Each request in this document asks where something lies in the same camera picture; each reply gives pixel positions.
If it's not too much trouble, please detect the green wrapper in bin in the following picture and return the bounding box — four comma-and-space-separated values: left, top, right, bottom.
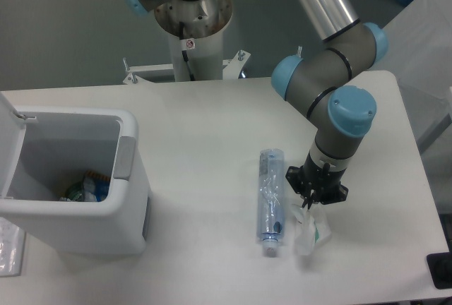
59, 181, 85, 202

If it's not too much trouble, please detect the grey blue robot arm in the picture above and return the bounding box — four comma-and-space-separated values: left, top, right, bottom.
125, 0, 388, 209

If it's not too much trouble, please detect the white metal base frame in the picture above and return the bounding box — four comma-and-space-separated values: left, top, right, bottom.
122, 49, 251, 85

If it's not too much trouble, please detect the blue snack wrapper in bin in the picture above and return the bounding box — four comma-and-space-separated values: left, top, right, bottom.
82, 170, 111, 202

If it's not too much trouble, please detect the clear plastic sheet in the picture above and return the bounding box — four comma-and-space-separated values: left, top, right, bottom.
1, 218, 26, 277

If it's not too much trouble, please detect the black cable on pedestal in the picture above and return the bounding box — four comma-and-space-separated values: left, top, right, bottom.
178, 21, 196, 82

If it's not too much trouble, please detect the white plastic wrapper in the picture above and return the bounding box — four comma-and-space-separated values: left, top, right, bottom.
290, 203, 332, 256

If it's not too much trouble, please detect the clear crushed plastic bottle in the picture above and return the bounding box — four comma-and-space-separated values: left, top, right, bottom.
256, 148, 285, 258

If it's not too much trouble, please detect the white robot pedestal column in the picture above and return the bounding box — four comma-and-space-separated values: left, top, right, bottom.
154, 0, 232, 82

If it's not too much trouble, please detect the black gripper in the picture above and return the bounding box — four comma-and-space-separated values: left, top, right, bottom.
285, 153, 349, 209

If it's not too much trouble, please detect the black device at edge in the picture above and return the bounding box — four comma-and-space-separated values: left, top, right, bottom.
426, 252, 451, 289

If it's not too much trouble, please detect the white side cabinet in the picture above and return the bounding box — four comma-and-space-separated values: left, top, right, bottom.
375, 0, 451, 164

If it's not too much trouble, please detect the white trash can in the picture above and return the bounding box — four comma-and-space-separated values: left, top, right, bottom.
1, 97, 151, 255

